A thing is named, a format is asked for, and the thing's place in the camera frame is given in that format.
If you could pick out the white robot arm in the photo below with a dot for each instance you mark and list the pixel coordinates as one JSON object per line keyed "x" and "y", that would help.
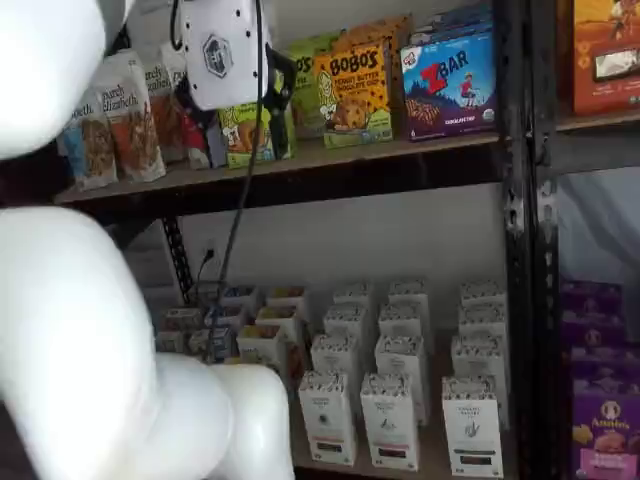
{"x": 75, "y": 325}

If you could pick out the purely elizabeth yellow label box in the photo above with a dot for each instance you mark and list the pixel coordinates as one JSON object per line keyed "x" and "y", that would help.
{"x": 260, "y": 345}
{"x": 277, "y": 317}
{"x": 286, "y": 295}

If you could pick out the yellow Bobo's peanut butter box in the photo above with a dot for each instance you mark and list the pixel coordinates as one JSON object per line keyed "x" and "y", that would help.
{"x": 352, "y": 95}
{"x": 385, "y": 30}

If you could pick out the white wall outlet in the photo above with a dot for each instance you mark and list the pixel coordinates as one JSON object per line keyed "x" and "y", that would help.
{"x": 213, "y": 244}

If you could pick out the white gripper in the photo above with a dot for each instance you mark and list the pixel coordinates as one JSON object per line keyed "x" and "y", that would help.
{"x": 220, "y": 55}

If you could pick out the white box yellow strip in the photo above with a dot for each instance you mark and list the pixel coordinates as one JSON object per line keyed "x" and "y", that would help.
{"x": 345, "y": 320}
{"x": 334, "y": 357}
{"x": 327, "y": 425}
{"x": 352, "y": 294}

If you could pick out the blue label granola bag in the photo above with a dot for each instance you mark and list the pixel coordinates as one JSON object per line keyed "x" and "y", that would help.
{"x": 90, "y": 145}

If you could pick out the white box dark strip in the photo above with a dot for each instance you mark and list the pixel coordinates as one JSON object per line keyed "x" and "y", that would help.
{"x": 472, "y": 430}
{"x": 482, "y": 294}
{"x": 477, "y": 357}
{"x": 482, "y": 320}

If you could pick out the purple Annie's box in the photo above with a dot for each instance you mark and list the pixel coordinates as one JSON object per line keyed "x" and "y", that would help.
{"x": 592, "y": 335}
{"x": 605, "y": 435}
{"x": 605, "y": 372}
{"x": 590, "y": 300}

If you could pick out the blue oatmeal box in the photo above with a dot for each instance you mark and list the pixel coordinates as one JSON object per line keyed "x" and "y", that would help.
{"x": 242, "y": 295}
{"x": 227, "y": 316}
{"x": 212, "y": 342}

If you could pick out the white box pink strip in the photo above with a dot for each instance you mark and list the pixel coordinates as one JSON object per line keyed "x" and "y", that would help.
{"x": 407, "y": 292}
{"x": 404, "y": 320}
{"x": 400, "y": 357}
{"x": 390, "y": 425}

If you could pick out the green oatmeal box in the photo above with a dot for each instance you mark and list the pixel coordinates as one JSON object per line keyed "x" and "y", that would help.
{"x": 171, "y": 341}
{"x": 182, "y": 318}

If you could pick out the orange snack box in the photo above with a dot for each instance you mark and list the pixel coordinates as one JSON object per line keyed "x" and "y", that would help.
{"x": 605, "y": 55}

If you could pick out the red label granola bag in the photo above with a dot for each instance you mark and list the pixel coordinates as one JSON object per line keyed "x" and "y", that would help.
{"x": 195, "y": 135}

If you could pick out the orange label granola bag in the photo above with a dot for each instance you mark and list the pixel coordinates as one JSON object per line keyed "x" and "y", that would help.
{"x": 132, "y": 120}
{"x": 162, "y": 115}

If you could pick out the black metal rack frame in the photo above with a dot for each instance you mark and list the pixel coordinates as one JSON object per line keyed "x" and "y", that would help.
{"x": 545, "y": 300}
{"x": 515, "y": 250}

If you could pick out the green Bobo's apple pie box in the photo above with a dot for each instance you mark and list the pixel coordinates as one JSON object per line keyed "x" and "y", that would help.
{"x": 245, "y": 135}
{"x": 305, "y": 90}

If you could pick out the blue ZBar box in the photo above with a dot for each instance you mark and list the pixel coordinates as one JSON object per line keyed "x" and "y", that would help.
{"x": 447, "y": 87}
{"x": 450, "y": 25}

